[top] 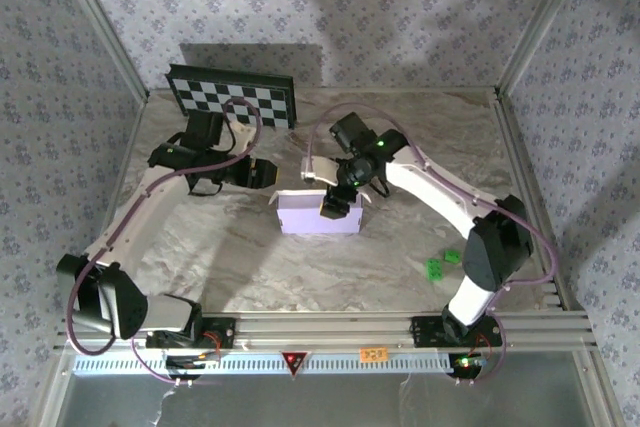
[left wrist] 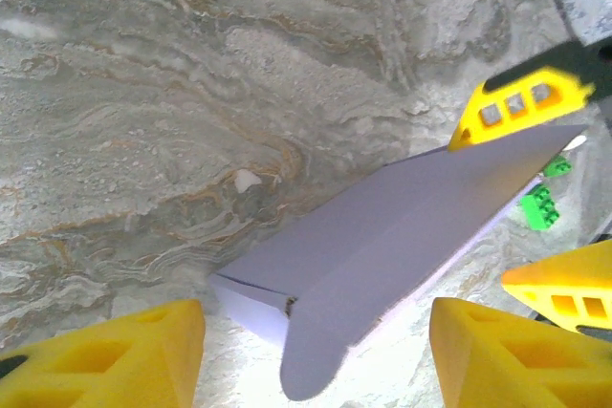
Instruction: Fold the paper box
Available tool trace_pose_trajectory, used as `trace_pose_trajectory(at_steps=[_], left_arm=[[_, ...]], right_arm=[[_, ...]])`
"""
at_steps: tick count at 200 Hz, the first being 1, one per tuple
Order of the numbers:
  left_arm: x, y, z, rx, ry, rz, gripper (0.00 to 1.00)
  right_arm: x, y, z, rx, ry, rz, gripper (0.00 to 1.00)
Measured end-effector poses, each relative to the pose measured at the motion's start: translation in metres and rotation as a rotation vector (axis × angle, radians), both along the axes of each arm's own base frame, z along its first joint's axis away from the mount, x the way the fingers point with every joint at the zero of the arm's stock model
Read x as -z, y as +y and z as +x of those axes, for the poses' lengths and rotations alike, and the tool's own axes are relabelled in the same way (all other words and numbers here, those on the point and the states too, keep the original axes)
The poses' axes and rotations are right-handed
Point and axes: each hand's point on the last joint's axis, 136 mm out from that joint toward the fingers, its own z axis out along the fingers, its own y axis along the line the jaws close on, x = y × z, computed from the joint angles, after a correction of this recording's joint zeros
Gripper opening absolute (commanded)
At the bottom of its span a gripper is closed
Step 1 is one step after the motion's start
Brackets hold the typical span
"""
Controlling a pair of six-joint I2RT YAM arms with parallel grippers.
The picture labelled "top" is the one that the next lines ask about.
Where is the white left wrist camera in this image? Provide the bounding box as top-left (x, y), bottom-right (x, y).
top-left (223, 120), bottom-right (257, 149)

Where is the black controller board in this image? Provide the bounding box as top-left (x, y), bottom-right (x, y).
top-left (166, 354), bottom-right (221, 381)
top-left (449, 352), bottom-right (489, 381)

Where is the red triangle sticker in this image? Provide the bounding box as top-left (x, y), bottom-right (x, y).
top-left (280, 350), bottom-right (310, 378)

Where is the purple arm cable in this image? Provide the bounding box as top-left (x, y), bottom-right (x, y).
top-left (305, 102), bottom-right (560, 389)
top-left (66, 98), bottom-right (263, 389)

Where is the black left controller board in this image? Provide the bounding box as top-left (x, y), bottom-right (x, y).
top-left (166, 354), bottom-right (221, 381)

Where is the white slotted cable duct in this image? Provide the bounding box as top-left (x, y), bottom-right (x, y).
top-left (73, 352), bottom-right (489, 376)

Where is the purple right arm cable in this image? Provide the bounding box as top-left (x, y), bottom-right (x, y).
top-left (305, 102), bottom-right (560, 389)

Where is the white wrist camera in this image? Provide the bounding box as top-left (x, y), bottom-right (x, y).
top-left (299, 155), bottom-right (342, 184)
top-left (223, 120), bottom-right (257, 149)

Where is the black white checkerboard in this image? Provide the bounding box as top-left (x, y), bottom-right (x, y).
top-left (164, 63), bottom-right (299, 131)

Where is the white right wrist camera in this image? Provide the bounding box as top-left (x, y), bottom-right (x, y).
top-left (299, 155), bottom-right (342, 184)

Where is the aluminium frame post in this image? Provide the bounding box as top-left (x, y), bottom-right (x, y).
top-left (49, 0), bottom-right (151, 102)
top-left (494, 0), bottom-right (590, 98)

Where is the black right controller board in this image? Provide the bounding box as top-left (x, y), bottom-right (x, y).
top-left (449, 352), bottom-right (489, 381)

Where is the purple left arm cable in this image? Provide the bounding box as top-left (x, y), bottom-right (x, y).
top-left (66, 98), bottom-right (263, 389)

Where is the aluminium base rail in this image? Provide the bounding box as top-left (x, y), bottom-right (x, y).
top-left (54, 310), bottom-right (599, 354)

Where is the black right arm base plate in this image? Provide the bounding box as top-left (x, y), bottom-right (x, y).
top-left (410, 315), bottom-right (503, 348)

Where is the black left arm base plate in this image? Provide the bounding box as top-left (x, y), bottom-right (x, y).
top-left (144, 315), bottom-right (237, 351)

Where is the aluminium table side rail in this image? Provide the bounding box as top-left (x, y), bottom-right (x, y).
top-left (77, 94), bottom-right (149, 316)
top-left (492, 89), bottom-right (586, 313)

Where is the white and purple paper box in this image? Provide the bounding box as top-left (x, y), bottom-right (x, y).
top-left (268, 189), bottom-right (372, 237)

